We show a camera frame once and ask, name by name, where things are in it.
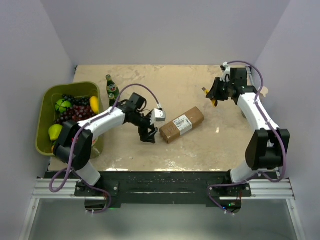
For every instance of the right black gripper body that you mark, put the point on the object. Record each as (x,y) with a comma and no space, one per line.
(225,87)

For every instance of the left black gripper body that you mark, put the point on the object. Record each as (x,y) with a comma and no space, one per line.
(143,123)

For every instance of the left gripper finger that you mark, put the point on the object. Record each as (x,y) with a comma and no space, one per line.
(145,137)
(152,134)

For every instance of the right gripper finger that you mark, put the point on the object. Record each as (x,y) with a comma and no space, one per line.
(216,95)
(216,84)

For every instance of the yellow utility knife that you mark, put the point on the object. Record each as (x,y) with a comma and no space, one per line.
(208,96)

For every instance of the brown cardboard express box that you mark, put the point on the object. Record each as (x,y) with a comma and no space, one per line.
(181,125)

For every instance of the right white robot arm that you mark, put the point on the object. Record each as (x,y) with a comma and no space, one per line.
(266,153)

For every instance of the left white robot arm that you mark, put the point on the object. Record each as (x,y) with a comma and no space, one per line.
(74,144)

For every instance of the green glass bottle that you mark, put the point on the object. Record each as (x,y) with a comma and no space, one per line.
(111,87)
(112,99)

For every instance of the beige cup bottle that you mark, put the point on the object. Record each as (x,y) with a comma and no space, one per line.
(263,93)

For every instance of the yellow lemon fruit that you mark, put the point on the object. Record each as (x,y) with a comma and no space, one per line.
(94,104)

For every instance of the red purple grape bunch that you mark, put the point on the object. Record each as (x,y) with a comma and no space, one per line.
(76,114)

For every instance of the dark black grape bunch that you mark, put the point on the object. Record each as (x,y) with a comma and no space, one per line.
(78,101)

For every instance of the yellow green pear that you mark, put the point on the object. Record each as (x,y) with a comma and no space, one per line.
(54,131)

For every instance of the olive green plastic bin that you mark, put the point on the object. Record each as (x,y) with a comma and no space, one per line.
(48,113)

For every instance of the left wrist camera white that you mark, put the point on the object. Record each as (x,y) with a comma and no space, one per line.
(157,115)

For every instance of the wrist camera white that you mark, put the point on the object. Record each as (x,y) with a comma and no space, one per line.
(226,71)
(157,115)

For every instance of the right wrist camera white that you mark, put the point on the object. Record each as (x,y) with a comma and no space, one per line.
(226,71)

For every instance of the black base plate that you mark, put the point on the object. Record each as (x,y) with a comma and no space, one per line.
(116,188)

